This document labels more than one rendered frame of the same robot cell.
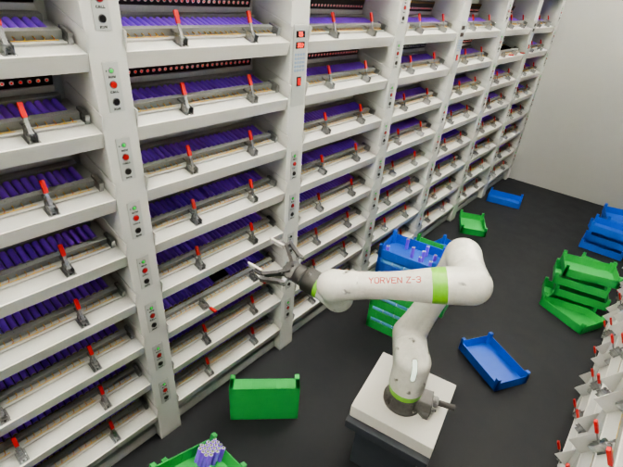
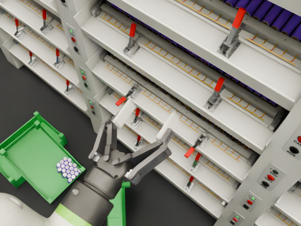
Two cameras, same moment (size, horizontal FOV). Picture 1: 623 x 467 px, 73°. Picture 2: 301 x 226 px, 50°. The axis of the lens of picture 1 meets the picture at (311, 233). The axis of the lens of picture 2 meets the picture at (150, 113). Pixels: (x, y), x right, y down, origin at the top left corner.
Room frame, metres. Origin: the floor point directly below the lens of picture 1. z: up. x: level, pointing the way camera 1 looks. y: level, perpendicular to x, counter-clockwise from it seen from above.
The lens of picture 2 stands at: (1.36, -0.21, 1.40)
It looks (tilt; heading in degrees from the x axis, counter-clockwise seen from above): 58 degrees down; 92
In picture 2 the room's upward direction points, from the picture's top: straight up
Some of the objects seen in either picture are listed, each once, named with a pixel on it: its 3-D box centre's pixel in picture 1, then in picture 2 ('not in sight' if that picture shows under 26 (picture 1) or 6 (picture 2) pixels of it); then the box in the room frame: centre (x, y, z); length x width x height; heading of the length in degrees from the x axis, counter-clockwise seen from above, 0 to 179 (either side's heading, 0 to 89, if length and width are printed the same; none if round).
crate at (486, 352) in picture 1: (492, 359); not in sight; (1.61, -1.01, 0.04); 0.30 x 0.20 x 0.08; 20
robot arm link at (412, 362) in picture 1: (409, 369); not in sight; (1.08, -0.40, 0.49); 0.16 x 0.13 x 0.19; 174
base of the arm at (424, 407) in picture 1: (418, 398); not in sight; (1.06, -0.45, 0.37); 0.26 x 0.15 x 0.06; 72
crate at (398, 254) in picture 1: (413, 251); not in sight; (1.86, -0.53, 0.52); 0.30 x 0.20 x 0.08; 59
